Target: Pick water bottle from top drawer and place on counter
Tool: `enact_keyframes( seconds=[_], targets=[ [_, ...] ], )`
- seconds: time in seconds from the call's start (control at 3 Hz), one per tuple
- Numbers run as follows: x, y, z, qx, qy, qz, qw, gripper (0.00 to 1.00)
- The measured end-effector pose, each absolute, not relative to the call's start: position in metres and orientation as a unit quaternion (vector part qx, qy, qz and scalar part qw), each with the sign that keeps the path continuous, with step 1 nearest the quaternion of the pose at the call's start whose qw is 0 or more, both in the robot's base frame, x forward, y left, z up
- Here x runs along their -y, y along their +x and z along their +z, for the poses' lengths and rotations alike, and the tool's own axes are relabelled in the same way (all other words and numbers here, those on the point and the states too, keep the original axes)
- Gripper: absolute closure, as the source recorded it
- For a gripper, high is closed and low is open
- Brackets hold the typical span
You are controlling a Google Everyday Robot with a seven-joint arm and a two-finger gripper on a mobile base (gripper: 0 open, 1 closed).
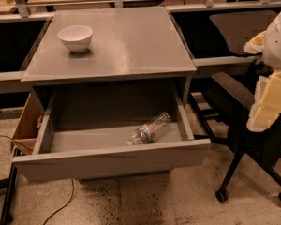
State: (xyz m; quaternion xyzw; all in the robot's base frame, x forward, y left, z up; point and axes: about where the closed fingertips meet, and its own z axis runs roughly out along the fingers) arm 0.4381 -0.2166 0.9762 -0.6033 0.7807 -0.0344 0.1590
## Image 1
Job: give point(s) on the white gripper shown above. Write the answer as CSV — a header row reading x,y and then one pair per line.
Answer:
x,y
279,44

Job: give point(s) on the clear plastic water bottle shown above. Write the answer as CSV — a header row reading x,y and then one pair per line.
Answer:
x,y
151,130

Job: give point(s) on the grey open top drawer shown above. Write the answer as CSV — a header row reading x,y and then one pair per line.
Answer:
x,y
85,131

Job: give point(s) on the black office chair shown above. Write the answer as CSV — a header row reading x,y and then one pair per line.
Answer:
x,y
225,123

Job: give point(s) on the white ceramic bowl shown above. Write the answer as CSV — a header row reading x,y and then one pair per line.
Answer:
x,y
76,38

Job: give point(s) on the brown cardboard box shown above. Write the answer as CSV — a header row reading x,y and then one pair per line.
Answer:
x,y
25,134

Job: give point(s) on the black metal stand leg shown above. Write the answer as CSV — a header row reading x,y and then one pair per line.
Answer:
x,y
8,185

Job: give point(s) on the grey metal rail frame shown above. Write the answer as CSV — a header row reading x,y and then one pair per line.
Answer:
x,y
16,11

